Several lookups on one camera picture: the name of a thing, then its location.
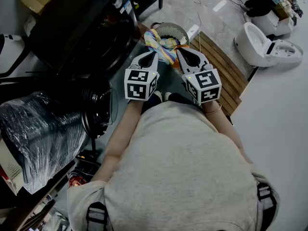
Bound person's right forearm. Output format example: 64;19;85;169
201;102;244;154

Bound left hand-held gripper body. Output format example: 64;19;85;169
124;63;160;102

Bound multicoloured tie-dye garment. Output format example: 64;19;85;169
143;29;180;66

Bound gold bangle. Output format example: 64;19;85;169
204;103;222;115

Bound white toilet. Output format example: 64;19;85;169
234;22;304;68

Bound white power strip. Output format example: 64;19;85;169
186;24;200;40

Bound red tool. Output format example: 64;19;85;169
68;172;88;188

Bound white perforated box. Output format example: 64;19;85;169
0;138;25;194

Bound white floor cable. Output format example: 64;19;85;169
193;0;241;33

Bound dark grey washing machine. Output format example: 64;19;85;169
28;0;139;79

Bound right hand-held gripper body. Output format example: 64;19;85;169
182;63;222;105

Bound open cardboard box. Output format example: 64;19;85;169
273;0;298;21

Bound person's left forearm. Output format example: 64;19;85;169
102;99;145;160

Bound person's grey shirt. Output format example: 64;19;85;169
67;101;281;231

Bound brown wooden slat platform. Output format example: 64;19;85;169
138;23;249;117

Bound person's black trousers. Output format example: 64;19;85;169
141;92;203;115

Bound green laundry basket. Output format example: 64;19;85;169
151;22;190;48

